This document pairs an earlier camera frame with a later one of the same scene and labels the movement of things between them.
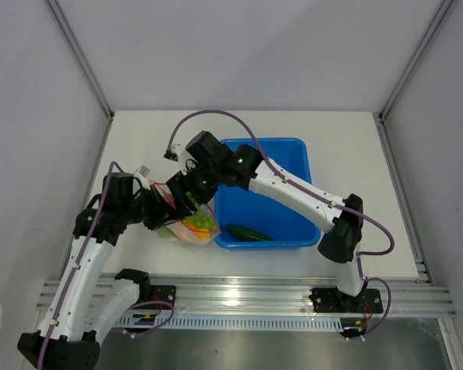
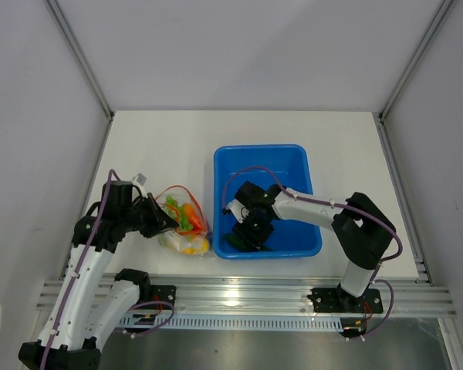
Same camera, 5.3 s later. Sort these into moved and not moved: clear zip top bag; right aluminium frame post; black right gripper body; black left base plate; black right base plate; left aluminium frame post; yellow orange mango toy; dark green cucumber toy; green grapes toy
Moved: clear zip top bag; green grapes toy; dark green cucumber toy; black right gripper body; yellow orange mango toy
Not moved: black left base plate; right aluminium frame post; left aluminium frame post; black right base plate
